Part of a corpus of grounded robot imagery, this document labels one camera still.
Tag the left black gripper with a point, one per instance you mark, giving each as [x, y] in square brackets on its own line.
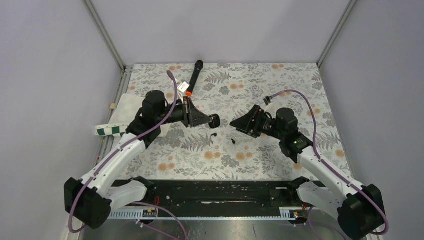
[192, 116]

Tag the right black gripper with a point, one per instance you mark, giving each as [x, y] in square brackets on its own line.
[245, 123]

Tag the black earbud charging case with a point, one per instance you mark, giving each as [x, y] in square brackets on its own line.
[214, 121]

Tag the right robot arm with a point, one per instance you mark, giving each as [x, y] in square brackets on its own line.
[358, 209]

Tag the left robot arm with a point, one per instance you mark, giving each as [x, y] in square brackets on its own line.
[91, 198]

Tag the floral tablecloth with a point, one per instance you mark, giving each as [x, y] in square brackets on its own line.
[230, 90]

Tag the black microphone orange tip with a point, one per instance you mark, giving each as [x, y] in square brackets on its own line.
[195, 75]

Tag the green white checkered mat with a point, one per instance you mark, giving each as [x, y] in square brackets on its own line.
[124, 114]

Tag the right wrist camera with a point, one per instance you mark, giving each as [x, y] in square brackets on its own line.
[268, 100]

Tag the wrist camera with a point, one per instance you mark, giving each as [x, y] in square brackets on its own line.
[268, 100]
[182, 87]

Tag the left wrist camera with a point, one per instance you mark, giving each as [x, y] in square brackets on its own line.
[182, 87]

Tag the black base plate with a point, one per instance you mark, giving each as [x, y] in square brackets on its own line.
[223, 198]

